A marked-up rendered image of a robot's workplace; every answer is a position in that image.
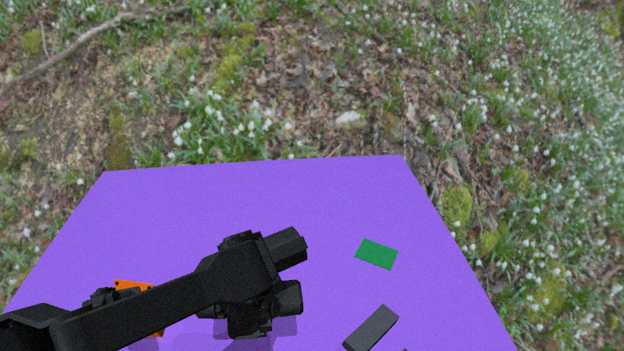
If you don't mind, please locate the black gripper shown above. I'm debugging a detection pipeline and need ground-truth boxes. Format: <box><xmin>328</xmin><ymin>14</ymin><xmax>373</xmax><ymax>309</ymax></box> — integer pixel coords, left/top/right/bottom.
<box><xmin>195</xmin><ymin>279</ymin><xmax>303</xmax><ymax>320</ymax></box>

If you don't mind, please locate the green rectangular block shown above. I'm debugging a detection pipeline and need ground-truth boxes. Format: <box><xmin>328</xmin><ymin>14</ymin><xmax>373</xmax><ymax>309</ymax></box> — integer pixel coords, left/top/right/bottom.
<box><xmin>354</xmin><ymin>238</ymin><xmax>398</xmax><ymax>270</ymax></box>

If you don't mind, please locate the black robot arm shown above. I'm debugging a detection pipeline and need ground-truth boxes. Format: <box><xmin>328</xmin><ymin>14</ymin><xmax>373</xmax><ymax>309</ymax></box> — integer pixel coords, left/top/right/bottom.
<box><xmin>0</xmin><ymin>226</ymin><xmax>308</xmax><ymax>351</ymax></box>

